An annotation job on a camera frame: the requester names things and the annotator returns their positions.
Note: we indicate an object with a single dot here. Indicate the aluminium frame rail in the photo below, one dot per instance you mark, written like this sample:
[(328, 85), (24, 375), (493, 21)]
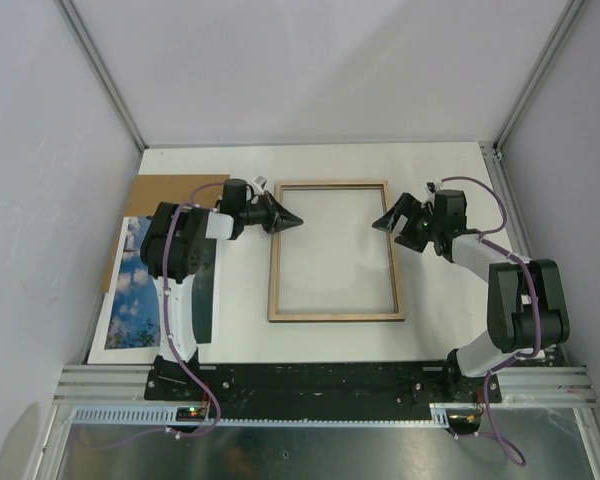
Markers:
[(550, 387)]

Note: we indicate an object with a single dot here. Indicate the black picture frame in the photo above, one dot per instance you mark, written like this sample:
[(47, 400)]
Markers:
[(275, 260)]

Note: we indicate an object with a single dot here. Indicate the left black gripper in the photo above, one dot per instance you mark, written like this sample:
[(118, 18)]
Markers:
[(275, 211)]

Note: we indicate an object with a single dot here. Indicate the landscape photo print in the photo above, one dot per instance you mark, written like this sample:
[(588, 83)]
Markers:
[(127, 331)]

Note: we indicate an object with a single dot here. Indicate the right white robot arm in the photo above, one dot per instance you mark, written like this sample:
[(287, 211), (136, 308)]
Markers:
[(526, 307)]

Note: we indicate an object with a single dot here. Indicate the left corner aluminium post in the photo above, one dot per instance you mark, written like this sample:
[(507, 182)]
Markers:
[(85, 42)]

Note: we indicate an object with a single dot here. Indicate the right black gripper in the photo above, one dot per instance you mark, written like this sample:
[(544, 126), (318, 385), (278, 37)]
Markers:
[(411, 207)]

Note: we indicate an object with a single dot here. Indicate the brown cardboard backing board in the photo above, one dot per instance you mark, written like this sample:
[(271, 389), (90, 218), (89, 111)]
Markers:
[(147, 191)]

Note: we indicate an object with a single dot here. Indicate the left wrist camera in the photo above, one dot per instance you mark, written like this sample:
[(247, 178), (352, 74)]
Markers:
[(259, 184)]

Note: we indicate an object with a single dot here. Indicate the corner aluminium post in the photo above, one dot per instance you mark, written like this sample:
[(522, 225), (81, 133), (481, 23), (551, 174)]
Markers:
[(538, 160), (85, 42)]

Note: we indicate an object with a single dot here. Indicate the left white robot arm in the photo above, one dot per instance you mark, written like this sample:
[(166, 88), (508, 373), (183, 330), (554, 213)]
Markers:
[(173, 251)]

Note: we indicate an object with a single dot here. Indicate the right corner aluminium post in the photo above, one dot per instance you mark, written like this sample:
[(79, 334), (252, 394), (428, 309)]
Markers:
[(538, 160)]

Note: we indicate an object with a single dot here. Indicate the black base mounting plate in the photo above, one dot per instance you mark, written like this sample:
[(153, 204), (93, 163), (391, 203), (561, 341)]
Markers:
[(322, 392)]

